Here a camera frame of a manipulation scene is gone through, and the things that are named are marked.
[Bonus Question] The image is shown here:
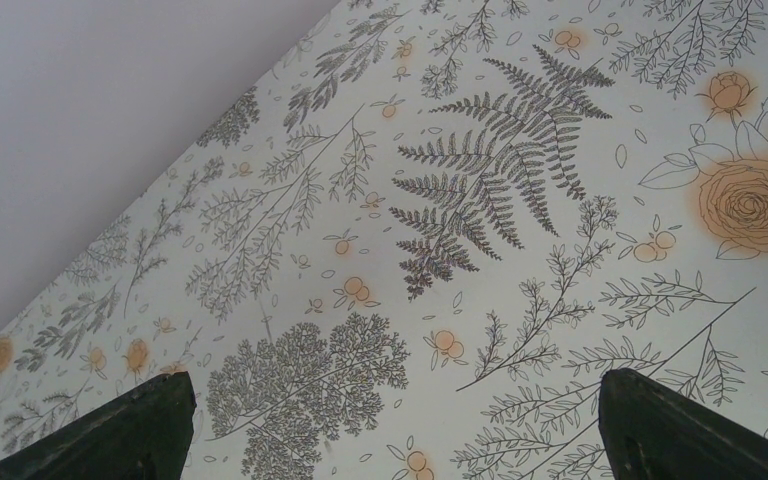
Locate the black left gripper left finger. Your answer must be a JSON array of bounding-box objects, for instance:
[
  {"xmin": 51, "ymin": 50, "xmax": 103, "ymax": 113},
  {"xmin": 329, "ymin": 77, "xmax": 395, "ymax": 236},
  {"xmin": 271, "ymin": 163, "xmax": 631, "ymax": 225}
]
[{"xmin": 0, "ymin": 372, "xmax": 197, "ymax": 479}]

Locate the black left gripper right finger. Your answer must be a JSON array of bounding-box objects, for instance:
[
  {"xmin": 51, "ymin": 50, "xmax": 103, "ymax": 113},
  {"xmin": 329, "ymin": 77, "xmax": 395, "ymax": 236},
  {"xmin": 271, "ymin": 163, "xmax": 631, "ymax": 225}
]
[{"xmin": 598, "ymin": 368, "xmax": 768, "ymax": 480}]

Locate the floral patterned table mat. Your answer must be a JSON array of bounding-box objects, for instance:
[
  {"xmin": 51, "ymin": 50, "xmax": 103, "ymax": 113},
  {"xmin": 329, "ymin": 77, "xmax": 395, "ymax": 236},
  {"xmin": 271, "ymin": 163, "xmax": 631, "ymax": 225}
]
[{"xmin": 0, "ymin": 0, "xmax": 768, "ymax": 479}]

